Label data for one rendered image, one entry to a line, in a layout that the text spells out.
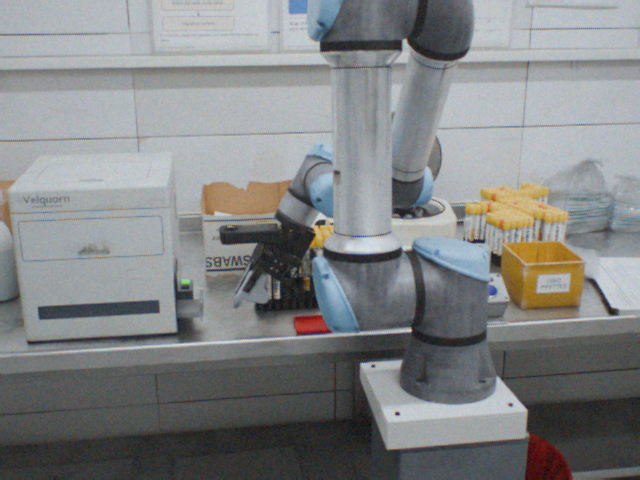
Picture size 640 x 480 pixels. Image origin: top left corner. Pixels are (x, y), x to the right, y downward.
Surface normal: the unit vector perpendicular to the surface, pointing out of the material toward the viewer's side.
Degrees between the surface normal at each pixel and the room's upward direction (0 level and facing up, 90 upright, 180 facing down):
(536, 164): 90
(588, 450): 0
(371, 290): 83
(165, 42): 93
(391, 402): 5
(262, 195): 87
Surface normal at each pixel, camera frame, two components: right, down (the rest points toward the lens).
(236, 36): 0.15, 0.38
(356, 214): -0.29, 0.21
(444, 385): -0.23, -0.07
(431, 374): -0.48, -0.10
